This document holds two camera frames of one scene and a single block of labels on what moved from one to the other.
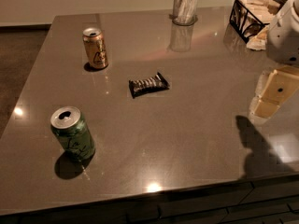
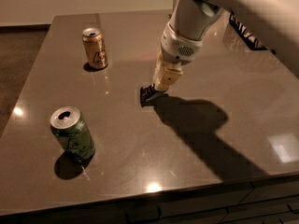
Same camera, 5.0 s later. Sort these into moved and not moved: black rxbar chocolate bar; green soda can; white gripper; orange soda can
Moved: white gripper; black rxbar chocolate bar
Not moved: orange soda can; green soda can
